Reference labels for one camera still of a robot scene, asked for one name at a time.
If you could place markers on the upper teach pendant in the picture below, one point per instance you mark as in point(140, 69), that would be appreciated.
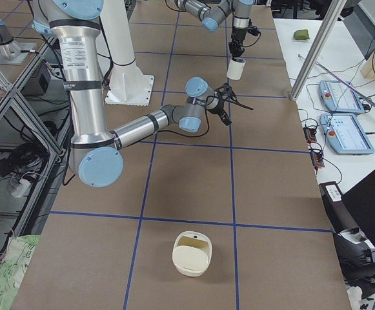
point(337, 97)

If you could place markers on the orange circuit board upper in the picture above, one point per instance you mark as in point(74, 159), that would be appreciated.
point(310, 134)

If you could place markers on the green bean bag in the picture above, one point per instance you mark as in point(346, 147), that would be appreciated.
point(301, 34)

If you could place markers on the white mug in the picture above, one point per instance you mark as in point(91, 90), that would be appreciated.
point(235, 68)

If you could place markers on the cream oval bowl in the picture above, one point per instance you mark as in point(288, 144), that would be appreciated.
point(192, 253)

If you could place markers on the aluminium frame post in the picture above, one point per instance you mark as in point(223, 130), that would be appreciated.
point(324, 31)

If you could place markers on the black box white label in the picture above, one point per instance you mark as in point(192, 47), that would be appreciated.
point(335, 209)

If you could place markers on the lower teach pendant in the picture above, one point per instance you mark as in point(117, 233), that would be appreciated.
point(344, 134)

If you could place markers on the green grabber tool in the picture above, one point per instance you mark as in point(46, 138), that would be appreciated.
point(347, 84)

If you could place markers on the orange circuit board lower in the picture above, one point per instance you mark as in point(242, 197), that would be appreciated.
point(317, 160)

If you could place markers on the green patterned cloth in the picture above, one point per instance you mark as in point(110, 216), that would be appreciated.
point(13, 266)

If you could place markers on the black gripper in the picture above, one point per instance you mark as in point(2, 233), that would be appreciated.
point(239, 35)
point(218, 110)

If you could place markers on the white pedestal column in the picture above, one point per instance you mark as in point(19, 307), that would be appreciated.
point(128, 85)

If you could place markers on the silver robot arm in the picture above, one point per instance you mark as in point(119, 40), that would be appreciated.
point(212, 18)
point(100, 68)

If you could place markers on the teach pendant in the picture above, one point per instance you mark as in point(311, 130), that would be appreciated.
point(337, 97)
point(344, 134)

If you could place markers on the orange circuit board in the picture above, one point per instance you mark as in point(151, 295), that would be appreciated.
point(317, 160)
point(310, 134)

